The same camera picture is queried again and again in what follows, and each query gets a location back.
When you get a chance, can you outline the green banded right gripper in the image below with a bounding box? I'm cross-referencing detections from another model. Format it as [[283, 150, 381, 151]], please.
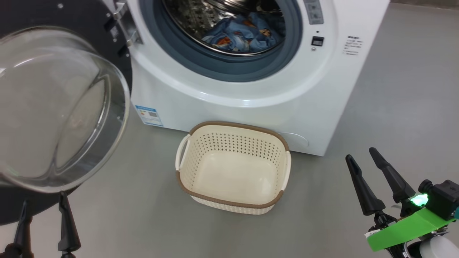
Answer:
[[345, 147, 456, 252]]

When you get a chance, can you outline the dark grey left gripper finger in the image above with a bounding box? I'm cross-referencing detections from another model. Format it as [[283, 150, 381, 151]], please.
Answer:
[[58, 192, 81, 258], [13, 200, 33, 258]]

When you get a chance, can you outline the black round glass washer door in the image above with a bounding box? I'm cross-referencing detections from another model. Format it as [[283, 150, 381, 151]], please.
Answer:
[[0, 0, 133, 225]]

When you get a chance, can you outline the white front-load washing machine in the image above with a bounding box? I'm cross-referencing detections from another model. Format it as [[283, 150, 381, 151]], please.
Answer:
[[122, 0, 391, 157]]

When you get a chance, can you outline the metal washer door hinge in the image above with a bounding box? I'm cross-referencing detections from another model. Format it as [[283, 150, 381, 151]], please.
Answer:
[[105, 2, 144, 49]]

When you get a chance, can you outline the washing machine drum with laundry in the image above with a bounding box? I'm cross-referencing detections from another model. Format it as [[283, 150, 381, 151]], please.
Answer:
[[161, 0, 287, 57]]

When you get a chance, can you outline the round white filter cover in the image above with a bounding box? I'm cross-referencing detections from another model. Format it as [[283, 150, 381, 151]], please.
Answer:
[[278, 133, 309, 148]]

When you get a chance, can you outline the blue white energy label sticker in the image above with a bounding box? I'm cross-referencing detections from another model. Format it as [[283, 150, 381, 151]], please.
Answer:
[[135, 105, 164, 127]]

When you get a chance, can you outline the cream perforated laundry basket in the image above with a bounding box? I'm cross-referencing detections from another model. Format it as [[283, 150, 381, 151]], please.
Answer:
[[175, 121, 292, 215]]

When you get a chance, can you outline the grey warning sticker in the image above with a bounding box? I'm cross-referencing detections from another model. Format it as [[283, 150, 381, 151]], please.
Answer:
[[303, 0, 324, 25]]

